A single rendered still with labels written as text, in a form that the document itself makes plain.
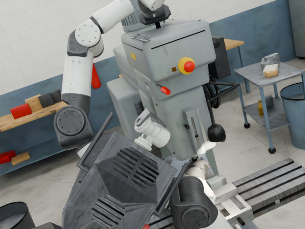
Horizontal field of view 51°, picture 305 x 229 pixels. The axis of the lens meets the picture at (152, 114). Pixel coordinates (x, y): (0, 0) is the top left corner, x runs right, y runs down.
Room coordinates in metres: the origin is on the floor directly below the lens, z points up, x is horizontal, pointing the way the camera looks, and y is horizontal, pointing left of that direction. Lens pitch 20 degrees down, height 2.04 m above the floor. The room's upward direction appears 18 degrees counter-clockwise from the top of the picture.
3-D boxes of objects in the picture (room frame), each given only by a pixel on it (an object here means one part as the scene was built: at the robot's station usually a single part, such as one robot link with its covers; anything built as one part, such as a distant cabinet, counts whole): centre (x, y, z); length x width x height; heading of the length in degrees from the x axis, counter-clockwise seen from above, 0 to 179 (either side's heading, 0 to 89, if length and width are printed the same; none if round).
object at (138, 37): (1.19, -0.04, 1.89); 0.24 x 0.04 x 0.01; 8
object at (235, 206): (1.34, -0.20, 1.01); 0.35 x 0.15 x 0.11; 10
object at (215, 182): (1.37, -0.19, 1.07); 0.06 x 0.05 x 0.06; 100
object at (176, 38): (1.37, -0.13, 1.81); 0.47 x 0.26 x 0.16; 10
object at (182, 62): (1.13, -0.17, 1.76); 0.06 x 0.02 x 0.06; 100
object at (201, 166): (1.27, -0.11, 1.23); 0.13 x 0.12 x 0.10; 75
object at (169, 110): (1.36, -0.13, 1.47); 0.21 x 0.19 x 0.32; 100
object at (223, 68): (1.71, -0.41, 1.62); 0.20 x 0.09 x 0.21; 10
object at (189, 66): (1.11, -0.17, 1.76); 0.04 x 0.03 x 0.04; 100
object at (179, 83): (1.40, -0.12, 1.68); 0.34 x 0.24 x 0.10; 10
